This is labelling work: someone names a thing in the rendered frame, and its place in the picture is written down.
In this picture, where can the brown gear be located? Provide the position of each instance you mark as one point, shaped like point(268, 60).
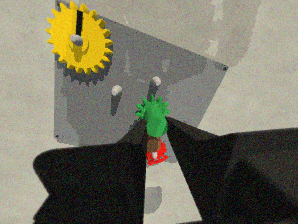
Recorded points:
point(153, 144)

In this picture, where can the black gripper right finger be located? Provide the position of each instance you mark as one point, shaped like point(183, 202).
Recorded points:
point(208, 161)

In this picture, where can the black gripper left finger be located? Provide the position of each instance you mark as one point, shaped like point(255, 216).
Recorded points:
point(123, 161)

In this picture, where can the yellow gear with black stripe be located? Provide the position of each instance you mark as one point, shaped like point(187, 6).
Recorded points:
point(79, 22)

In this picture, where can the green gear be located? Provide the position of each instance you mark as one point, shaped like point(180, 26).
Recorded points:
point(154, 113)

